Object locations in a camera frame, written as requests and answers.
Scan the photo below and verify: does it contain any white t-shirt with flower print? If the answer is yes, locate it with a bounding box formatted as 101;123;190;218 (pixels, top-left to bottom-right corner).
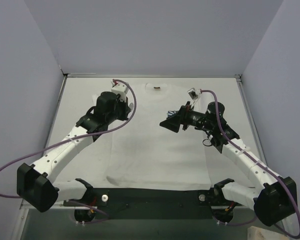
105;83;212;191

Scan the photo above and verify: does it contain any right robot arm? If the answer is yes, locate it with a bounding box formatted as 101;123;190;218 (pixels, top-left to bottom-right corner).
159;102;297;227

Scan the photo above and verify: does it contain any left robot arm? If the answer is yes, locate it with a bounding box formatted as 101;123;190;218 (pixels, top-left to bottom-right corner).
16;90;131;213

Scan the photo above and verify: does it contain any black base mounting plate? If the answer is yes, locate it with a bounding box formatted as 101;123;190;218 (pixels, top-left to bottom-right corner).
63;188;237;220

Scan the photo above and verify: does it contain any beige object at corner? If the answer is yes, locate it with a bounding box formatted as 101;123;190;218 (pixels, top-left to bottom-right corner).
247;226;289;240

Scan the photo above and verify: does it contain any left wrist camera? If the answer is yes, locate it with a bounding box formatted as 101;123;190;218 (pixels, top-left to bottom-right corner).
111;79;129;98

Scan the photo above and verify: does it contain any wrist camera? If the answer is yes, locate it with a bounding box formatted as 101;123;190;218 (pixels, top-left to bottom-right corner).
187;88;202;109
111;79;129;98

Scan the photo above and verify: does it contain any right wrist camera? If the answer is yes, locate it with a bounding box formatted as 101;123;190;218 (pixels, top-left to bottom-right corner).
187;88;202;109

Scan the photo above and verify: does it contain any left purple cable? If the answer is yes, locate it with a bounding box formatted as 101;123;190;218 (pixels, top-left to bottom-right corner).
0;78;138;225

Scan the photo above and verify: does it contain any aluminium frame rail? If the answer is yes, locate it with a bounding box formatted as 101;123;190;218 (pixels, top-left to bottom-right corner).
19;73;290;210

